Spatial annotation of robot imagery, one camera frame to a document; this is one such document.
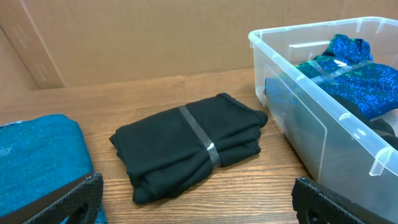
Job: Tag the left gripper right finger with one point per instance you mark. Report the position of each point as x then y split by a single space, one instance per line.
317 204

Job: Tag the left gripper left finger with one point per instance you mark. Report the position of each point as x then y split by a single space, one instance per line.
77 202

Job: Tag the blue denim cloth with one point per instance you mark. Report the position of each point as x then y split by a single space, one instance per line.
40 156

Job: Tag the black cloth with band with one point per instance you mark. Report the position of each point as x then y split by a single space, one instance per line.
173 150

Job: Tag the black cloth bundle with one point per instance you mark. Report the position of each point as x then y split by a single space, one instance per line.
379 126

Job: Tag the shiny blue sequin cloth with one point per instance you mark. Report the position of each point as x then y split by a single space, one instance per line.
357 81

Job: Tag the clear plastic storage bin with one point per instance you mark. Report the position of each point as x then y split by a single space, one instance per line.
339 151

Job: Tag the cardboard wall panel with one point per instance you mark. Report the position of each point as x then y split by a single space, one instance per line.
71 43

